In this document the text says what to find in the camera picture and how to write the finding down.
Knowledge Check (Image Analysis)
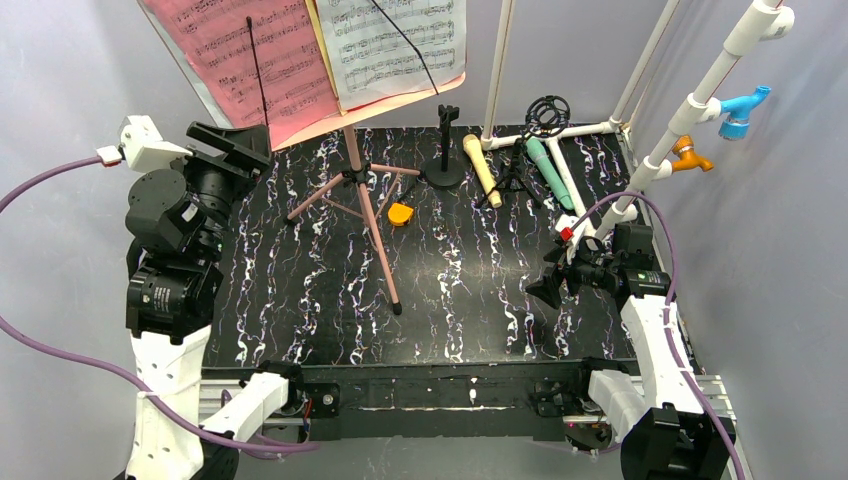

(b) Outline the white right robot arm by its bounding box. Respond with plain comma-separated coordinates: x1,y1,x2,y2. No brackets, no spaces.
526,215,736,479

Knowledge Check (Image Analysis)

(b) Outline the white sheet music page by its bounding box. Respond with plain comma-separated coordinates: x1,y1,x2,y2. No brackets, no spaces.
316,0,467,110

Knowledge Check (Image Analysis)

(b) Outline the small black tripod stand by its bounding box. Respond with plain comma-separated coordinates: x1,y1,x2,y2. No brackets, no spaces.
475,95,571,208

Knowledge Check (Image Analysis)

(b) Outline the white PVC pipe frame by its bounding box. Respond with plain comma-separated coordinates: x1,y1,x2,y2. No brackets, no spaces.
479,0,796,243

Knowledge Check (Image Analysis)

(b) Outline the right robot arm base mount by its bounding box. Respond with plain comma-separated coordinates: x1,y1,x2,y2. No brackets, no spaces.
530,390,614,451

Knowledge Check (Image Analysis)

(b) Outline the pink sheet music page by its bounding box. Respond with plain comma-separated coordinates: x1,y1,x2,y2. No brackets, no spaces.
139,0,340,149

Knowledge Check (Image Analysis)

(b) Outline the black microphone stand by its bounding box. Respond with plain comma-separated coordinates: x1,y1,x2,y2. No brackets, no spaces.
422,104,464,190

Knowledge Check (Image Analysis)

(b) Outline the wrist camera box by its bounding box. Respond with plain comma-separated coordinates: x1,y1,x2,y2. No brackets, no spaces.
120,115,191,174
554,214,594,262

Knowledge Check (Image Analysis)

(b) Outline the cream yellow microphone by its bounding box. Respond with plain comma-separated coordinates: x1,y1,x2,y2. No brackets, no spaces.
462,134,502,208

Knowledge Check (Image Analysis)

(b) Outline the orange pipe fitting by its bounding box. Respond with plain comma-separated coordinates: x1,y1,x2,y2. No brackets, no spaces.
672,135,714,173

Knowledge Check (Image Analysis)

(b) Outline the pink music stand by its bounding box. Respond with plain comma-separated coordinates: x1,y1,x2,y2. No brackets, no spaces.
135,0,468,317

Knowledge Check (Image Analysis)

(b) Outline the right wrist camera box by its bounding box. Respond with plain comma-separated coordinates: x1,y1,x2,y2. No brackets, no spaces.
554,214,594,262

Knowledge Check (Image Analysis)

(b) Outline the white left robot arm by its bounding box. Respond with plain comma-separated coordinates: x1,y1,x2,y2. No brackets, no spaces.
122,116,290,479

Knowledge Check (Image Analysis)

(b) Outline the green microphone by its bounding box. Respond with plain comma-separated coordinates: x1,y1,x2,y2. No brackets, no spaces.
524,137,574,210

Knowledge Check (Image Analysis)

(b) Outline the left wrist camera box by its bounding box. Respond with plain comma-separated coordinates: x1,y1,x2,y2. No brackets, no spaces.
120,115,191,174

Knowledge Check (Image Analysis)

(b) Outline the orange tape measure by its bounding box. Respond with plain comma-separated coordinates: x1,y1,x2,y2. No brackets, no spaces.
387,202,415,227

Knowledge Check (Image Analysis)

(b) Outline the blue pipe fitting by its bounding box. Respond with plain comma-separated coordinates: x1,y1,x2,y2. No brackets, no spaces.
718,85,772,141

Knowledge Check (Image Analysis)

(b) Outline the aluminium rail frame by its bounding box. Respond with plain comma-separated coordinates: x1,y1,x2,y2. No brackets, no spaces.
123,132,755,480

